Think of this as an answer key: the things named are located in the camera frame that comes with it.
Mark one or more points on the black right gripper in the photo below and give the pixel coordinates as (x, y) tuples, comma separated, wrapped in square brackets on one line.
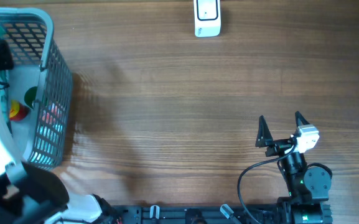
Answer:
[(264, 138)]

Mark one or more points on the small orange white box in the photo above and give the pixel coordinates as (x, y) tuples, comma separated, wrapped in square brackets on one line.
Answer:
[(52, 114)]

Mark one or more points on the green lidded round jar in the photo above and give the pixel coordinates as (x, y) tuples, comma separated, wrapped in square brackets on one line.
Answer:
[(30, 97)]

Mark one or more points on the red yellow green-capped bottle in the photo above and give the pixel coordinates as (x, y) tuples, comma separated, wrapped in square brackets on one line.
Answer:
[(18, 111)]

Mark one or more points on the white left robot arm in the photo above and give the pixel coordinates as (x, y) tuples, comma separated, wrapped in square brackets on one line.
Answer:
[(29, 194)]

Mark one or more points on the white barcode scanner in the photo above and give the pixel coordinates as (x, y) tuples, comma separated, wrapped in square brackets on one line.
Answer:
[(207, 18)]

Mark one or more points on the grey plastic mesh basket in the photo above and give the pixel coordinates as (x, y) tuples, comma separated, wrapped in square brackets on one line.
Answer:
[(30, 57)]

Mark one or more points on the black mounting rail base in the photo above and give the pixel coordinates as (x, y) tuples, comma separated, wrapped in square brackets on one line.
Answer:
[(198, 214)]

